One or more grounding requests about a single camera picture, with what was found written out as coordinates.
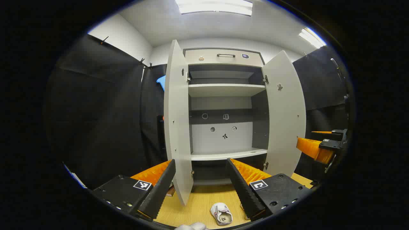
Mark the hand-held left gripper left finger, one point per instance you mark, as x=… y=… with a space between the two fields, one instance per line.
x=159 y=191

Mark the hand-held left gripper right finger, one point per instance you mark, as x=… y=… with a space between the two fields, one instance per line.
x=243 y=188

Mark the grey cabinet drawer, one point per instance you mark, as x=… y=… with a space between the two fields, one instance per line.
x=211 y=60

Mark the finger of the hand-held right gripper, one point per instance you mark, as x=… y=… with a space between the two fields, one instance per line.
x=314 y=148
x=338 y=132

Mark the grey cabinet door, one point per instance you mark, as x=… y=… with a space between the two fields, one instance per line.
x=177 y=121
x=286 y=121

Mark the white printed board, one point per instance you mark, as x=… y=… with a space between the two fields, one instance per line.
x=76 y=179

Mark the grey shoe cabinet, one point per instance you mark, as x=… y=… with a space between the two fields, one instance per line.
x=223 y=140

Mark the ceiling light panel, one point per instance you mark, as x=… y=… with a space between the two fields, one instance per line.
x=214 y=6
x=312 y=37

